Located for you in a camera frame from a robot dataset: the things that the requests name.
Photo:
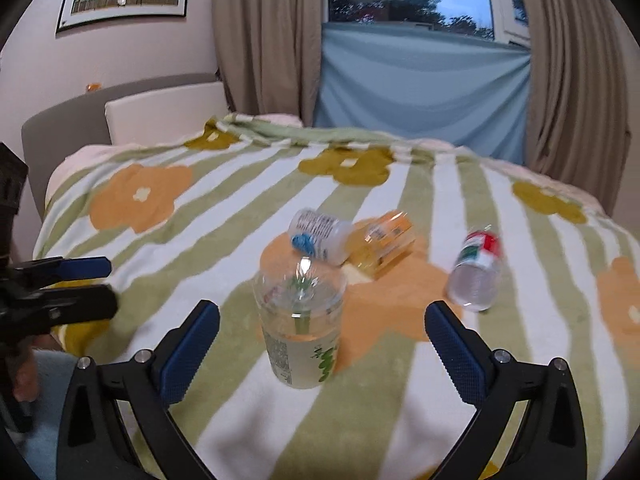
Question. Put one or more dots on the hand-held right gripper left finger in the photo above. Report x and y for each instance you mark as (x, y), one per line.
(187, 355)

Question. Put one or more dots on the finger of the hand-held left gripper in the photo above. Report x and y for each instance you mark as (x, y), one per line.
(85, 266)
(75, 305)

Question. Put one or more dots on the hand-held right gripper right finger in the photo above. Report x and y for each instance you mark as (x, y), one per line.
(457, 355)

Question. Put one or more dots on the clear green-label bottle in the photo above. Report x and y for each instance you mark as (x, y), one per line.
(300, 330)

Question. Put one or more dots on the person's left hand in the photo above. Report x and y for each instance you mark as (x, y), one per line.
(24, 377)

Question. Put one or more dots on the pale pink bed sheet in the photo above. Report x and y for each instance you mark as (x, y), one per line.
(67, 160)

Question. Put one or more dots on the lying red-label clear bottle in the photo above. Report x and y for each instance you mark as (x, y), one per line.
(475, 272)

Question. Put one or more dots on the grey headboard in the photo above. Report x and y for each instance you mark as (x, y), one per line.
(65, 120)

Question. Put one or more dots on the person's light blue pants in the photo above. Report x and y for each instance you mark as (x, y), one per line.
(47, 410)

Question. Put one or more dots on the striped floral blanket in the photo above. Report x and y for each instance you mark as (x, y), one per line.
(200, 240)

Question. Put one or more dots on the lying orange-label bottle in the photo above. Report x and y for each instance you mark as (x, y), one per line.
(385, 245)

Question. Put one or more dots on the white pillow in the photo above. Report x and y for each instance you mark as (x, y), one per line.
(165, 112)

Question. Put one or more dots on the white bottle with blue label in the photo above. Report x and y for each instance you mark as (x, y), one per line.
(320, 237)

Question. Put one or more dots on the light blue cloth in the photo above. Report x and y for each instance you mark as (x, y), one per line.
(420, 90)

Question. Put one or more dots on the beige curtain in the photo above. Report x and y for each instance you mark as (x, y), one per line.
(570, 85)
(265, 35)

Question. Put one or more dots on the small orange wall object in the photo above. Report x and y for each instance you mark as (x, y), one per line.
(92, 86)

